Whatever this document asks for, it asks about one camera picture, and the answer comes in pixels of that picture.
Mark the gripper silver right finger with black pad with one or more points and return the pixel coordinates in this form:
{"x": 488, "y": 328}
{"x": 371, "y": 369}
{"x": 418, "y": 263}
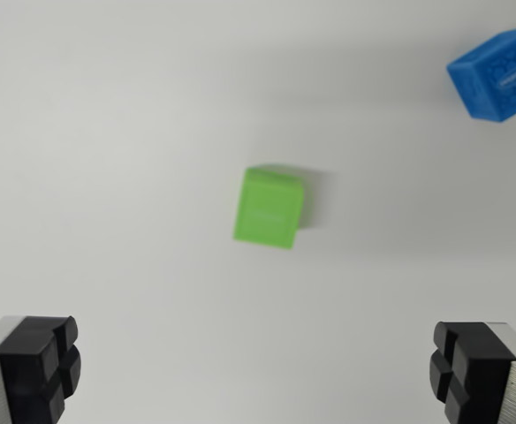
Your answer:
{"x": 479, "y": 375}

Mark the blue soft toy cube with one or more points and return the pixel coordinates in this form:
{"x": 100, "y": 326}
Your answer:
{"x": 496, "y": 75}

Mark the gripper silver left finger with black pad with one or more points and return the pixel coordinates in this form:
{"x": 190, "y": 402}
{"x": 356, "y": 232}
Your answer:
{"x": 32, "y": 375}

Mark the green soft toy cube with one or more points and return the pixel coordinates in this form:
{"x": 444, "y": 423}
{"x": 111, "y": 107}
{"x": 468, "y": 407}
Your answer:
{"x": 267, "y": 207}

